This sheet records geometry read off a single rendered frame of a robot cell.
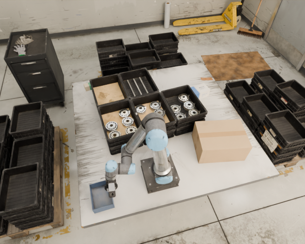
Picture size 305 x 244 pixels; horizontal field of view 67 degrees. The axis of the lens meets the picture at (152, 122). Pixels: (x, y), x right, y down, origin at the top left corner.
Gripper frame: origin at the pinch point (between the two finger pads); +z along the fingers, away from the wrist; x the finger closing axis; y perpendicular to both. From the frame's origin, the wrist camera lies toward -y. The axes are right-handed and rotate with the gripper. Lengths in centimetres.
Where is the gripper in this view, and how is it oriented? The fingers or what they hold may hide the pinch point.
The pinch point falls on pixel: (111, 191)
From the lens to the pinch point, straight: 179.4
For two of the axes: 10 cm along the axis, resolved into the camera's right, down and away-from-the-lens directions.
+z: -1.4, 6.7, 7.3
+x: -9.6, 0.8, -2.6
